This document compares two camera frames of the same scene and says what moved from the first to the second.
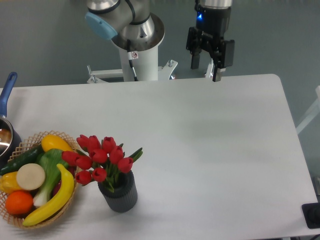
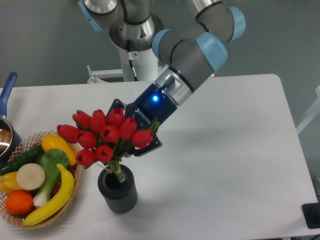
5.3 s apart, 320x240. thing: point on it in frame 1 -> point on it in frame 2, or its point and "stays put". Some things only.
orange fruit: x=19 y=202 stays put
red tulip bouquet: x=104 y=160 -> x=102 y=138
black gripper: x=212 y=29 -> x=149 y=110
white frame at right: x=312 y=114 stays put
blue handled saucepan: x=10 y=139 stays put
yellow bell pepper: x=8 y=182 stays put
